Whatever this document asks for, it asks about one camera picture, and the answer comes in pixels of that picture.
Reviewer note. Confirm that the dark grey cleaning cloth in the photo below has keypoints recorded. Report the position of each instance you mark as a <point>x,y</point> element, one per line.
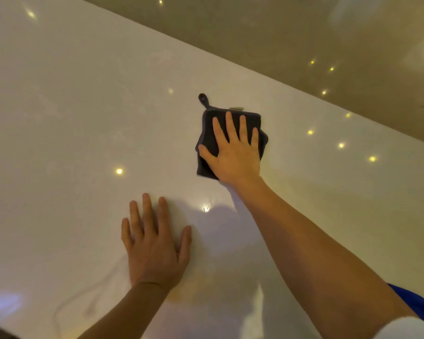
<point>212,137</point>

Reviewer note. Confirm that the person's right middle finger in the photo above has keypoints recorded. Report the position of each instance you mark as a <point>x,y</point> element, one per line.
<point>232,126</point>

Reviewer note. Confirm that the person's right hand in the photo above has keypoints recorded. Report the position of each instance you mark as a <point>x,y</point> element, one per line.
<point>235,160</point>

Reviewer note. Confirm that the person's left thumb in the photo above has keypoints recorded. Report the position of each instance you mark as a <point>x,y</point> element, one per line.
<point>184,243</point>

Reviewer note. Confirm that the person's right little finger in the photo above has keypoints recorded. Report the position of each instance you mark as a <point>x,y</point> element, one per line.
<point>255,138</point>

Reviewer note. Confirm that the blue garment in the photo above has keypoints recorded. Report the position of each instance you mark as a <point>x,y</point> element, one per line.
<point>418,305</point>

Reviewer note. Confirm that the person's right forearm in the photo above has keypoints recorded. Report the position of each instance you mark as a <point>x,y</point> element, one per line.
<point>314,264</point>

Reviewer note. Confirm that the person's left forearm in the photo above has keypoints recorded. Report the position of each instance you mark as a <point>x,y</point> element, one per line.
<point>123,312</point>

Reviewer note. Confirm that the person's right thumb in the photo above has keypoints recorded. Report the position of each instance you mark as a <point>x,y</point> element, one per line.
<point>208,154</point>

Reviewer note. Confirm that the person's left hand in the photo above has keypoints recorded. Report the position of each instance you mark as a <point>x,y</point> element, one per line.
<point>153,254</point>

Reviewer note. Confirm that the person's left middle finger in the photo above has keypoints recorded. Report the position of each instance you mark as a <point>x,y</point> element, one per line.
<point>149,213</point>

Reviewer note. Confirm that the white shirt sleeve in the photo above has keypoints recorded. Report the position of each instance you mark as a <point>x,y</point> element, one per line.
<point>408,328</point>

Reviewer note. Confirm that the person's left little finger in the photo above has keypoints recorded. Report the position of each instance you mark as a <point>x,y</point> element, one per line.
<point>126,233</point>

